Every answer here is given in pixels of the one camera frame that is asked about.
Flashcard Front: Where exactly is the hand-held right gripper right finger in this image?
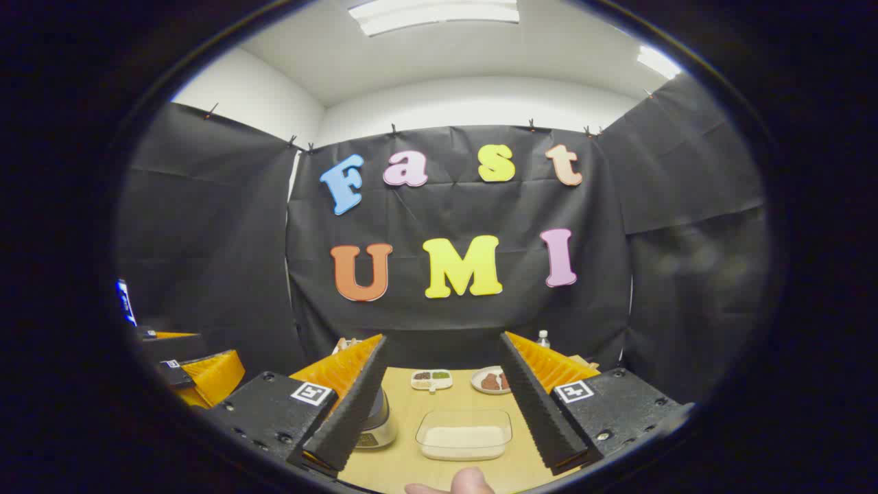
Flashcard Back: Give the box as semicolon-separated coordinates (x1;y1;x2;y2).
499;331;693;476

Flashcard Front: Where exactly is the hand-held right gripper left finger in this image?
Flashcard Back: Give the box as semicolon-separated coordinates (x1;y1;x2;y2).
204;334;388;479

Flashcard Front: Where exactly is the silver black rice cooker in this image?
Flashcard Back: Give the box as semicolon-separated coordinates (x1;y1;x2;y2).
355;386;399;451

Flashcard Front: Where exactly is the blue lit monitor screen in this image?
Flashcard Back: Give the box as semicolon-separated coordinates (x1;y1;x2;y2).
117;278;137;327

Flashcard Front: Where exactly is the round white plate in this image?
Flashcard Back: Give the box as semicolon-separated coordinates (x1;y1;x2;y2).
471;366;512;396

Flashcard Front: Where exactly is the clear glass dish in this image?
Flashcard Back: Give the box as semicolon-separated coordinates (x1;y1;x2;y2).
415;410;513;461

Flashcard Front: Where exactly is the white divided bean dish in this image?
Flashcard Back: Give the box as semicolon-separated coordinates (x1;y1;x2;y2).
411;369;453;392

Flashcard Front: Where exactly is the ceiling light panel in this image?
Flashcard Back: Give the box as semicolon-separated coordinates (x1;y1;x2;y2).
348;0;520;37
637;45;682;80

